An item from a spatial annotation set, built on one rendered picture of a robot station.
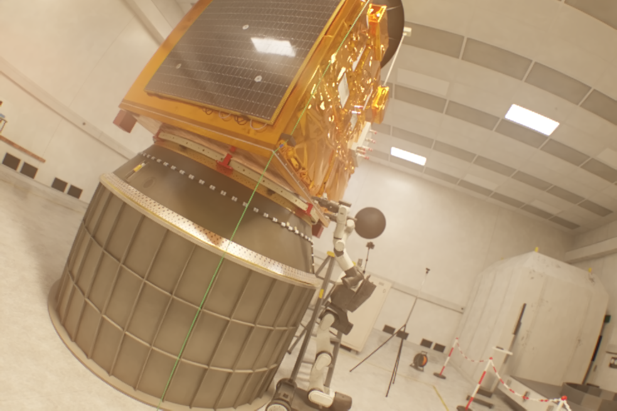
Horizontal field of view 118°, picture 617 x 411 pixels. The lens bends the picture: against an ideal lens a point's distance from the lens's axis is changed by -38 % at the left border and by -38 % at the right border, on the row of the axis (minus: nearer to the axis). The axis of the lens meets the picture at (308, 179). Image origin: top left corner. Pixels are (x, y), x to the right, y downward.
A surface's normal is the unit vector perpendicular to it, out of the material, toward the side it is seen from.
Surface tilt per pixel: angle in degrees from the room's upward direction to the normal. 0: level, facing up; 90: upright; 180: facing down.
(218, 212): 62
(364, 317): 90
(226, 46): 90
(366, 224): 90
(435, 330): 90
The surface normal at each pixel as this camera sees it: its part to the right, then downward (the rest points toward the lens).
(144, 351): 0.24, -0.14
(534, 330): -0.22, -0.35
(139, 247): 0.00, -0.25
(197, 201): 0.33, -0.58
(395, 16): 0.30, 0.61
